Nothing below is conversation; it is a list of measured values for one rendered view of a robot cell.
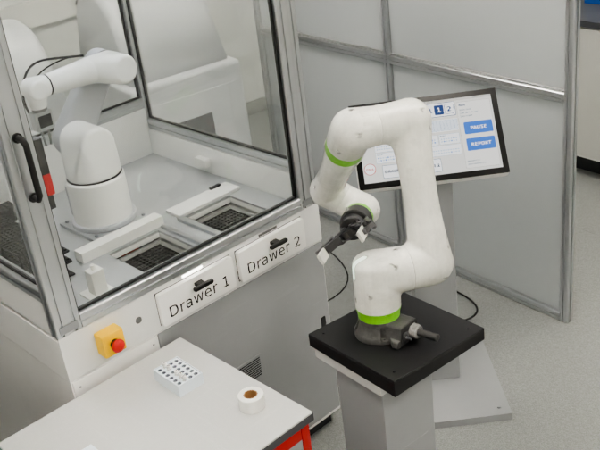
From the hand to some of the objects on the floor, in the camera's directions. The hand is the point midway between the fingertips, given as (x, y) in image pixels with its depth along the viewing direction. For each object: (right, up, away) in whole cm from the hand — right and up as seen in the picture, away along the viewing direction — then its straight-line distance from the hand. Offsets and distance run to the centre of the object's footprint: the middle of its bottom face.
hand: (340, 247), depth 253 cm
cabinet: (-63, -77, +100) cm, 141 cm away
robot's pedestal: (+21, -95, +43) cm, 106 cm away
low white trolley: (-42, -115, +21) cm, 124 cm away
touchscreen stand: (+45, -58, +109) cm, 132 cm away
